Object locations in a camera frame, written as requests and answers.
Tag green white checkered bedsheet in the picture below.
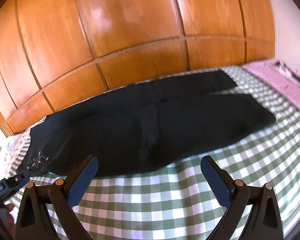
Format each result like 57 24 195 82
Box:
5 64 300 240

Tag left hand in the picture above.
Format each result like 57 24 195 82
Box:
5 203 15 224

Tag pink pillow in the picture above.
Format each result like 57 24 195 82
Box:
242 59 300 110

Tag floral bedsheet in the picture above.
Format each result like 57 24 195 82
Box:
0 132 31 180

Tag black pants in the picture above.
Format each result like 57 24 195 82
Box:
18 70 276 177

